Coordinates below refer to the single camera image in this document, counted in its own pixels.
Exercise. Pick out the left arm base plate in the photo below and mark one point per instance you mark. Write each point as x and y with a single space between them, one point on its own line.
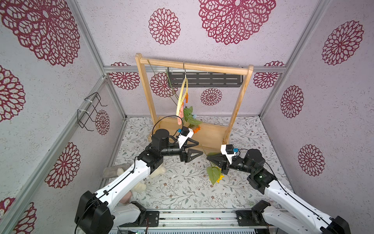
146 219

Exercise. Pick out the orange artificial flower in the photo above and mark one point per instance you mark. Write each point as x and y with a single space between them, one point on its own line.
181 122

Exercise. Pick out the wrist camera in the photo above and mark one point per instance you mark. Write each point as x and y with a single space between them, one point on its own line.
229 151
184 135

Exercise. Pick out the pink box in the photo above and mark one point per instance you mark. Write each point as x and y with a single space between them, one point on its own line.
127 197

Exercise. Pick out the yellow artificial sunflower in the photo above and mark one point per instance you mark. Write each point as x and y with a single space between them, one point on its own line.
214 172

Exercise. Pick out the white plush teddy bear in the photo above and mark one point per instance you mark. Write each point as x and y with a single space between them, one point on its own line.
115 171

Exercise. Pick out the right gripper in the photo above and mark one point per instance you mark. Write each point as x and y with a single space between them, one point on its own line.
225 164

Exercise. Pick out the yellow wavy clothes hanger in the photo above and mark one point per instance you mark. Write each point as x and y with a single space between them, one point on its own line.
184 89

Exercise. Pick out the black wire wall rack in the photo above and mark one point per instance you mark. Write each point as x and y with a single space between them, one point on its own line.
85 115

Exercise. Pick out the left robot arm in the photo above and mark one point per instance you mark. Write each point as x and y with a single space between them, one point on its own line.
98 213

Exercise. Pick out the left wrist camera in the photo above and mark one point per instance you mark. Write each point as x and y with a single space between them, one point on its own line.
184 135

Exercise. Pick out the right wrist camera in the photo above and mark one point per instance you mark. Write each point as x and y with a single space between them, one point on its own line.
229 151

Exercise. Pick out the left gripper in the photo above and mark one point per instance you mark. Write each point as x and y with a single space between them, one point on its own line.
183 153

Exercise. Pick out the black wall shelf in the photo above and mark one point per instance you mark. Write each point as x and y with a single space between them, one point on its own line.
207 80

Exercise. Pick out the peach artificial rose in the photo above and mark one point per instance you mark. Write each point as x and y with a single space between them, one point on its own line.
189 117

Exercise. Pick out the wooden clothes rack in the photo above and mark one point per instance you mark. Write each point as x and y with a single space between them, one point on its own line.
211 136

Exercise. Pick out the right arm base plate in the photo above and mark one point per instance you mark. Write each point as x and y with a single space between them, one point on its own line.
250 218

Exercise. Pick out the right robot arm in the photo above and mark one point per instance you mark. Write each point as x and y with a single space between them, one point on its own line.
300 217

